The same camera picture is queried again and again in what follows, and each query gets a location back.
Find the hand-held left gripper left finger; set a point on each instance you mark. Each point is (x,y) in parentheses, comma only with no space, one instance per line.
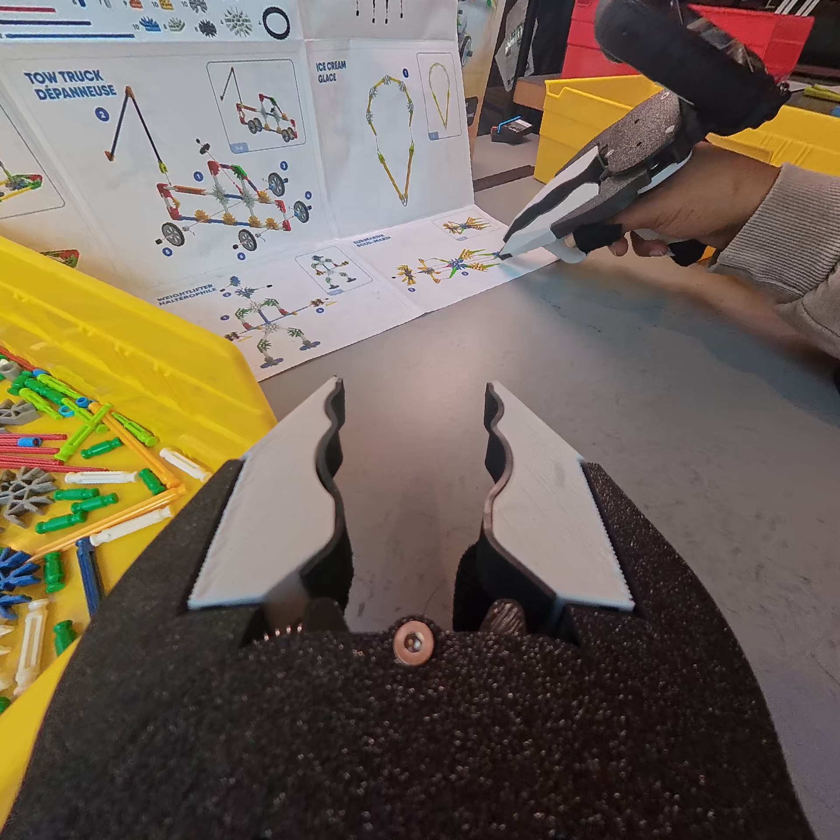
(269,525)

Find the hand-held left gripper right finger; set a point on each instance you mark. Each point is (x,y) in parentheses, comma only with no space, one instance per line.
(558,525)

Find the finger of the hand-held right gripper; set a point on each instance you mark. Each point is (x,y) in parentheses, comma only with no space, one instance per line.
(584,210)
(571,172)

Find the yellow plastic bin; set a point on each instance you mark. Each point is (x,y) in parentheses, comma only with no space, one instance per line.
(131,341)
(577,111)

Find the person's right forearm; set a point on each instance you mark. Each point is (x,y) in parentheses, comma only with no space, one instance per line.
(800,262)

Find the grey desk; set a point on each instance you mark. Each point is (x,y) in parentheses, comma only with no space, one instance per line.
(656,394)

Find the person's right hand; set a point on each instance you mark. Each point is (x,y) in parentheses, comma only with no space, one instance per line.
(715,197)

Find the black device with blue light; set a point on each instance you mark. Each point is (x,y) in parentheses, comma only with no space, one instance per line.
(510,130)

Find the printed paper sheet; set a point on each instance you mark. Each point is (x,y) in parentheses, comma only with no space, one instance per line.
(515,39)

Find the stack of red bins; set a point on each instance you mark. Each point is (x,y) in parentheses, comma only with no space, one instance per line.
(787,33)

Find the pile of toy pieces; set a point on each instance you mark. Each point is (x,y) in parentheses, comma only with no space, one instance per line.
(79,472)

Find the toy instruction sheet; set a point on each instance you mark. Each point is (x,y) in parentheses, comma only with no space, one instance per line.
(197,275)

